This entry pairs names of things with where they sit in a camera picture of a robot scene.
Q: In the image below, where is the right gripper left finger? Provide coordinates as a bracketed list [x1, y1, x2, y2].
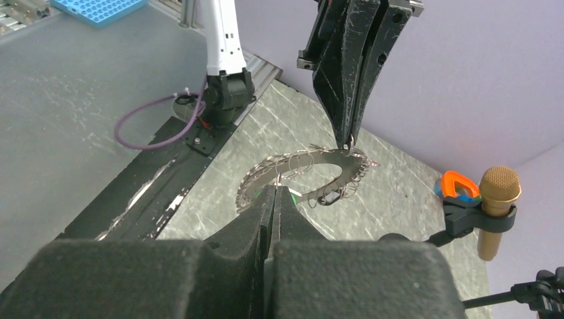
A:
[1, 187, 275, 318]

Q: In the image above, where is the tall black mic stand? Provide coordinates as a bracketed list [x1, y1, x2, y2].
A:
[462, 266, 563, 318]

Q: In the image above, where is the blue perforated tray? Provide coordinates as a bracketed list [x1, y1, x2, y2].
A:
[49, 0, 148, 29]

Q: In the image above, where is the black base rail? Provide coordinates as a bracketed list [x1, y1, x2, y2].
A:
[58, 122, 237, 240]

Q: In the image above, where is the metal disc with keyrings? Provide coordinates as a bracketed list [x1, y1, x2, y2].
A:
[235, 144, 379, 213]

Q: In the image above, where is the gold microphone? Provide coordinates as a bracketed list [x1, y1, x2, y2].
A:
[477, 166, 521, 261]

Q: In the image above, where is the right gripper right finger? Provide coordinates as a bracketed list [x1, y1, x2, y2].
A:
[266, 185, 468, 319]

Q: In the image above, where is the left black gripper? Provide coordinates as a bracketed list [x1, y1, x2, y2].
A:
[297, 1, 424, 148]

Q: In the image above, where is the short black mic stand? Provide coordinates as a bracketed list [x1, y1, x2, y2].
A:
[424, 197, 517, 247]

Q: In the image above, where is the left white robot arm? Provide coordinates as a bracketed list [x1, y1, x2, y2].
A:
[200, 1, 424, 150]

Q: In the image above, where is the orange ring toy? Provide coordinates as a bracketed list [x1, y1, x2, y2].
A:
[434, 170, 482, 203]

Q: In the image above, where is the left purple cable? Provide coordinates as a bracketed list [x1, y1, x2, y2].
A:
[113, 76, 210, 152]

